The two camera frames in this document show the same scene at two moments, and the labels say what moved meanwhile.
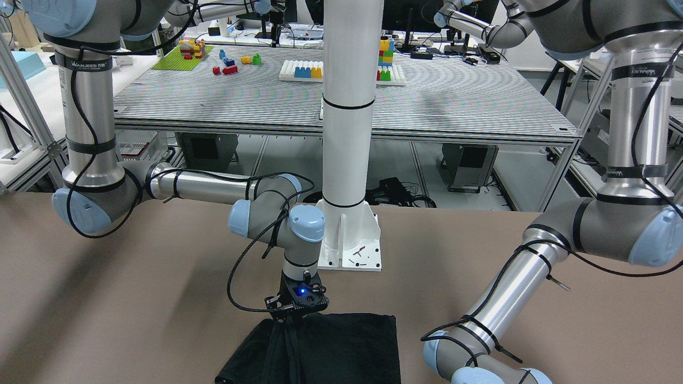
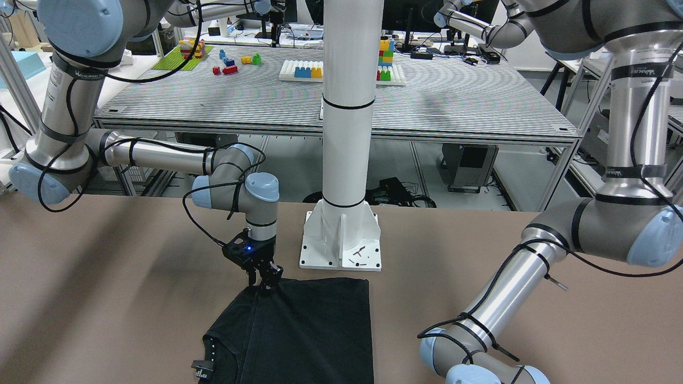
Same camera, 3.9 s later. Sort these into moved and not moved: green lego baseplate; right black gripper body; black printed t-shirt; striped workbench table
Moved: black printed t-shirt; right black gripper body
Not moved: striped workbench table; green lego baseplate
